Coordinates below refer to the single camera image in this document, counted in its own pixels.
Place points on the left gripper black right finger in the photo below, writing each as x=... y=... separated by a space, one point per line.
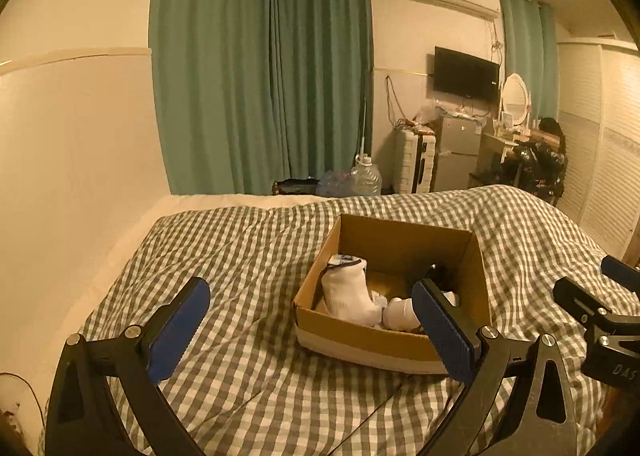
x=475 y=358

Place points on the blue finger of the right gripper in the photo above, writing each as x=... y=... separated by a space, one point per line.
x=580 y=304
x=621 y=273

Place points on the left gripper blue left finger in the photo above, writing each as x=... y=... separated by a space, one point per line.
x=148 y=354

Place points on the white sock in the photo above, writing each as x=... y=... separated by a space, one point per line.
x=398 y=316
x=346 y=293

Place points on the grey checkered duvet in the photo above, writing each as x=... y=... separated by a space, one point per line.
x=245 y=386

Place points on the brown cardboard box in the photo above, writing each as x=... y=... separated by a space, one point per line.
x=398 y=255

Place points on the black garbage bags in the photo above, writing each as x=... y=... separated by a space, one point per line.
x=536 y=168

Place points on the wooden vanity desk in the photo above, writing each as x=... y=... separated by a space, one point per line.
x=494 y=150

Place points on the white louvered wardrobe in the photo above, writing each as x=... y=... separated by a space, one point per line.
x=599 y=114

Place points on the white round vanity mirror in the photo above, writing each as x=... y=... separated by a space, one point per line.
x=514 y=101

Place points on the silver mini fridge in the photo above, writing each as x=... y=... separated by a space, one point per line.
x=457 y=147

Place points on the large clear water jug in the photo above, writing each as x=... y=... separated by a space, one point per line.
x=365 y=178

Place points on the white suitcase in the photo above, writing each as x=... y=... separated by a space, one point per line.
x=414 y=161

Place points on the black bag on floor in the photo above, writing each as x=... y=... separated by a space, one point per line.
x=292 y=186

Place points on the teal window curtain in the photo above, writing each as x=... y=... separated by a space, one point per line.
x=532 y=51

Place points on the black wall television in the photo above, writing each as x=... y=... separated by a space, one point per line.
x=465 y=76

